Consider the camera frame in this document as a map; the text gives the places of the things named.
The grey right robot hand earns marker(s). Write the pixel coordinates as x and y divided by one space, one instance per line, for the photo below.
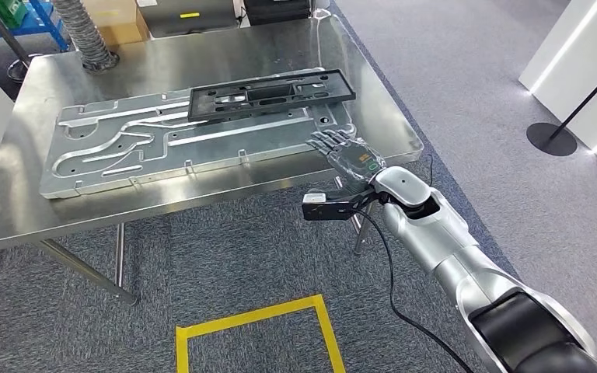
357 159

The black plastic panel part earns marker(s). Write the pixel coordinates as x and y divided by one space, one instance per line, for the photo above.
206 108

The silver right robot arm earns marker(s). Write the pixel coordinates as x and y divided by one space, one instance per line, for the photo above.
432 226

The stainless steel workbench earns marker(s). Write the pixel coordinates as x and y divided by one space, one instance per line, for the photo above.
200 56

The blue metal shelf rack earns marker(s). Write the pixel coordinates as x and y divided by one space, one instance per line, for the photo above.
48 23

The black equipment case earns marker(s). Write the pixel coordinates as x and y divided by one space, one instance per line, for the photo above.
278 11

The yellow floor tape square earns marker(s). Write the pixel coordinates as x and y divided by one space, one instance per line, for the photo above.
252 313

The grey laptop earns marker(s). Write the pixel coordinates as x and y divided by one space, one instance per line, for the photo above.
190 23

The stamped grey metal plate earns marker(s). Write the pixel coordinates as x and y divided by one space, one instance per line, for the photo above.
123 170

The white plinth with light strip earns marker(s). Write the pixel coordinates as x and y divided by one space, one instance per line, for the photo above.
576 67

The brown cardboard box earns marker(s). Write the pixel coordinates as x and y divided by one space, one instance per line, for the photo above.
118 23

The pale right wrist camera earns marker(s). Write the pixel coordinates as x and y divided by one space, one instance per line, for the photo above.
324 208

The black stanchion post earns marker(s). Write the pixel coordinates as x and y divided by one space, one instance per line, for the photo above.
2 28
551 139

